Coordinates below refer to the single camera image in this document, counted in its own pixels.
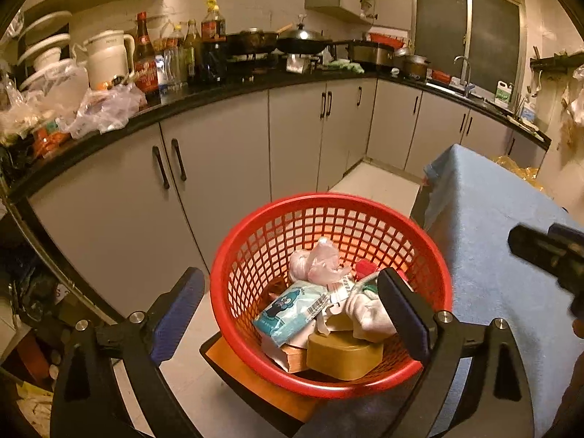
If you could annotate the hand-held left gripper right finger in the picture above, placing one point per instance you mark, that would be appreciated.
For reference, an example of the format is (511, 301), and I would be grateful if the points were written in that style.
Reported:
(401, 310)

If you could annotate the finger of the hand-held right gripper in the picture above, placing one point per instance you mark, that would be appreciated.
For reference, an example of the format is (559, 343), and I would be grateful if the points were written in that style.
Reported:
(529, 242)

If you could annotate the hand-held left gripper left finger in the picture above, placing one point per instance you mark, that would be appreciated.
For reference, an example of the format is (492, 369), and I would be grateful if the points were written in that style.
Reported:
(178, 315)

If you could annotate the striped white paper bag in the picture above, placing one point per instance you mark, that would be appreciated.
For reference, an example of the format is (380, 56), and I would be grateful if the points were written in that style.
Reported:
(369, 315)

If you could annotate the brown tape roll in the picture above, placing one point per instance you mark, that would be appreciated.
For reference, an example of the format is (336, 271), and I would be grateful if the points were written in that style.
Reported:
(342, 356)

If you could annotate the blue tissue pack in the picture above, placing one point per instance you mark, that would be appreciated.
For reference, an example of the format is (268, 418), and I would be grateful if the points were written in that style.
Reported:
(287, 315)

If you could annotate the orange medicine box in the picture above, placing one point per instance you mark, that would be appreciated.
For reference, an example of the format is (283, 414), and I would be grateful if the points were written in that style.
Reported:
(292, 358)

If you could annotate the red plastic basket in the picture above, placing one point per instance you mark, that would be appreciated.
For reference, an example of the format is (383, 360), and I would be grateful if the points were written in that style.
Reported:
(292, 219)

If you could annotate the person's right forearm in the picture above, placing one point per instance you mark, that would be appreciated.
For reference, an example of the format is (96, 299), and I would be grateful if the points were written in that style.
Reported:
(563, 397)

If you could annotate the blue tablecloth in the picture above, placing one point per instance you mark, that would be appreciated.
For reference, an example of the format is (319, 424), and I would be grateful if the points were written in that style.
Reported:
(479, 237)

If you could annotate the yellow plastic bag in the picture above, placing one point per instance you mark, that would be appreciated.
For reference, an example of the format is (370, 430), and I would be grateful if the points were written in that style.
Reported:
(520, 173)

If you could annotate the blue label detergent jug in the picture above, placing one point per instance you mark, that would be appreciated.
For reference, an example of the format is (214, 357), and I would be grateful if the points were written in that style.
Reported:
(529, 112)

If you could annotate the hanging plastic bag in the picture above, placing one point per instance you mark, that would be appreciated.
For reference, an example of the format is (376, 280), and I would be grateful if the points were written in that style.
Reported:
(575, 109)

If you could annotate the white detergent jug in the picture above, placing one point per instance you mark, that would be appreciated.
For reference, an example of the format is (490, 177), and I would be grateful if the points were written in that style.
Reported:
(504, 96)

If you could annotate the grey kitchen base cabinets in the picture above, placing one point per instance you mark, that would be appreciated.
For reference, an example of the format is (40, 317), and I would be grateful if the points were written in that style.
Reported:
(228, 155)

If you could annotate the metal sink faucet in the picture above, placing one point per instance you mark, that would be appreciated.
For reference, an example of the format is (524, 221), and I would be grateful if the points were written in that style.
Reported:
(465, 77)

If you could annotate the small red dish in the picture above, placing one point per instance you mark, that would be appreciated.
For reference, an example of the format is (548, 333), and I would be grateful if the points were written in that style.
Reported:
(441, 75)

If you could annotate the metal cooking pot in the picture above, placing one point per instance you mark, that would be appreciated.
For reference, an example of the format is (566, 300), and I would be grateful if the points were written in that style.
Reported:
(413, 64)

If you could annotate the orange food packets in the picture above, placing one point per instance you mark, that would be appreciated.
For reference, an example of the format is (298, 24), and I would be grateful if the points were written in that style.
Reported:
(50, 139)

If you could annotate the crumpled clear plastic bags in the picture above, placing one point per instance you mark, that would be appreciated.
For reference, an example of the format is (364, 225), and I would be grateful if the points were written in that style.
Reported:
(107, 107)

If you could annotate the black kitchen countertop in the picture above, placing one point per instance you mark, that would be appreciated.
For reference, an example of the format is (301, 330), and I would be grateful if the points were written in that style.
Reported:
(228, 93)

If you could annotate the kitchen window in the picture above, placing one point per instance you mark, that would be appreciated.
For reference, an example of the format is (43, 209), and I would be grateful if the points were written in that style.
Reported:
(465, 18)

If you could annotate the rice cooker pot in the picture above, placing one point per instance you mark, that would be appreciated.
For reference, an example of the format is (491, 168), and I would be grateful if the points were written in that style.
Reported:
(372, 54)

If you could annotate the red plastic basin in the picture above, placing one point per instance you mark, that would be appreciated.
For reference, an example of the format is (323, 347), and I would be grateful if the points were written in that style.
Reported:
(388, 39)

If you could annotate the green vegetables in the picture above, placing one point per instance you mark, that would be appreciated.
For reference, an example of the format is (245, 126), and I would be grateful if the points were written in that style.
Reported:
(344, 66)

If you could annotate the clear plastic bottle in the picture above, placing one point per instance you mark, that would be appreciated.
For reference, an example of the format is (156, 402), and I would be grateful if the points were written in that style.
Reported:
(174, 64)

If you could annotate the brown sauce bottle red label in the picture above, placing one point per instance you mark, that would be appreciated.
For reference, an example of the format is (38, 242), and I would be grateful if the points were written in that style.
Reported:
(145, 64)

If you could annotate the cooking oil bottle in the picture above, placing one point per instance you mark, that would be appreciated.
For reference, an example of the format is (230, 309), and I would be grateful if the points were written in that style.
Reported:
(192, 54)

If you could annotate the gas stove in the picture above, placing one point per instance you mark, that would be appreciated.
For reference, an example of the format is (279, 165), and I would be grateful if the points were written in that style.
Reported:
(255, 64)

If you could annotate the white electric kettle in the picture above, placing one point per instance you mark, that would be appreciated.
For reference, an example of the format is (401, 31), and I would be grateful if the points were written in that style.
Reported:
(107, 59)

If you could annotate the yellow cap cola bottle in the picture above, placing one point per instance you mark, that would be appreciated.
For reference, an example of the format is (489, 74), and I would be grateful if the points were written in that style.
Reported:
(213, 41)

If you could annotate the dark frying pan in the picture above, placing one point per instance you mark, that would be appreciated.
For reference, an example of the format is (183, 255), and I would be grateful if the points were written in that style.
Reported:
(251, 41)

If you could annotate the lidded black wok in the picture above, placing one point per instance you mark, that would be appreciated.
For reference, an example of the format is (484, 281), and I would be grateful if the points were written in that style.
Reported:
(303, 39)

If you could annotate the stack of white plates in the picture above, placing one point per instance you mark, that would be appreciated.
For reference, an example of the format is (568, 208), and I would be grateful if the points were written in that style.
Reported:
(45, 50)

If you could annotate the wooden chair black frame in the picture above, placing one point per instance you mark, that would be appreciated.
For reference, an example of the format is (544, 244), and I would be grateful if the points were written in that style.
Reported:
(255, 388)

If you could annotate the black wall rack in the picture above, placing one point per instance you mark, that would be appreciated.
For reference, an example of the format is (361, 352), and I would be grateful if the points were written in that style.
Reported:
(556, 61)

